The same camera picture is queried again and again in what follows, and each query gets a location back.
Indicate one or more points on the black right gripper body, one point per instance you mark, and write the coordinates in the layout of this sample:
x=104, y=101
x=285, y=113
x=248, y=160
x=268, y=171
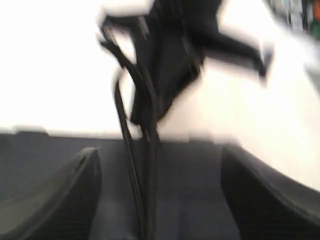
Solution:
x=182, y=33

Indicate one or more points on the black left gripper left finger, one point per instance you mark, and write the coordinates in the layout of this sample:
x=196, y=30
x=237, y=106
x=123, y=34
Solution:
x=61, y=207

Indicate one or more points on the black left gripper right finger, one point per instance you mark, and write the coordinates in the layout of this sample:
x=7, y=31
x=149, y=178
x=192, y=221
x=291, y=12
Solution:
x=266, y=204

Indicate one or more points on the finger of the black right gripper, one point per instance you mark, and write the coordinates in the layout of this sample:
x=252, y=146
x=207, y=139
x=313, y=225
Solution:
x=240, y=52
x=133, y=23

